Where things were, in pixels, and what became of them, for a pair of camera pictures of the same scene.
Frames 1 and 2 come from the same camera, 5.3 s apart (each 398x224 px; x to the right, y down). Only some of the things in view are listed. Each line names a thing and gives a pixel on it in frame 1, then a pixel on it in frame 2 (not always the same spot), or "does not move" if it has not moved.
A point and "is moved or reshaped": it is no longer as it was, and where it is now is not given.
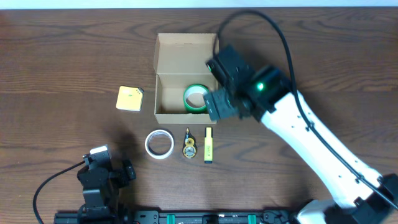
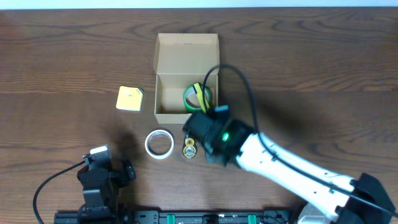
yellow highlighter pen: x=208 y=146 is moved or reshaped
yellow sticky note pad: x=130 y=98 does not move
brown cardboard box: x=180 y=62 does not move
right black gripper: x=215 y=103 -> x=208 y=149
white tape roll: x=159 y=144 does not move
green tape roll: x=194 y=99 does not move
